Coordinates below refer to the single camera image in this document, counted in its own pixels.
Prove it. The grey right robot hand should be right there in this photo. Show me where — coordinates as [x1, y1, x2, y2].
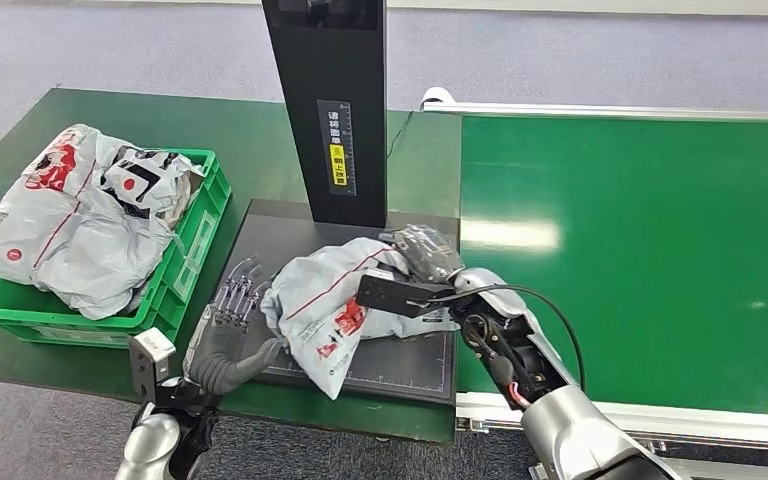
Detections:
[378, 223, 466, 286]

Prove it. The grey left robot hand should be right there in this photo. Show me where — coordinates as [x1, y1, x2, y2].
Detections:
[183, 254, 284, 397]

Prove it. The white red-print poly mailer package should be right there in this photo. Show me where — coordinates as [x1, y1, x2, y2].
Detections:
[259, 237, 458, 401]

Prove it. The black yellow machine label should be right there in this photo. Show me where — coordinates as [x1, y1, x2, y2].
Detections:
[316, 99, 357, 198]

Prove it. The black inbound scanner machine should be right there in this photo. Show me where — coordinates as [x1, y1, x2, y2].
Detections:
[191, 0, 461, 407]

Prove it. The large white red-print package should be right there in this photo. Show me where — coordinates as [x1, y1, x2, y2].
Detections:
[0, 123, 180, 322]

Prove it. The white black-print package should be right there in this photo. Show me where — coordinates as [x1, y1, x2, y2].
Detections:
[100, 146, 204, 230]

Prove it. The green conveyor belt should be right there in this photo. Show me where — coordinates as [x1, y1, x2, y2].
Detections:
[456, 115, 768, 417]

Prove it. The green plastic crate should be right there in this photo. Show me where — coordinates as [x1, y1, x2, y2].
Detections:
[0, 148, 233, 350]

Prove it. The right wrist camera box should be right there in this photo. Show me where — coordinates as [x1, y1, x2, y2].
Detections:
[355, 268, 458, 319]

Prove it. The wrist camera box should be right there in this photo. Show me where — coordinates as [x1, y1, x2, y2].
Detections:
[128, 327, 177, 403]
[355, 268, 458, 319]

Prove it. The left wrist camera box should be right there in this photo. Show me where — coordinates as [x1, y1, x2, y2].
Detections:
[128, 327, 177, 403]

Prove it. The thin aluminium conveyor rail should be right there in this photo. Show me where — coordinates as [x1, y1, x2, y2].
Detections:
[421, 100, 768, 123]

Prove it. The wide aluminium conveyor rail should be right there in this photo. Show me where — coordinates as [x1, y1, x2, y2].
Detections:
[454, 390, 768, 480]

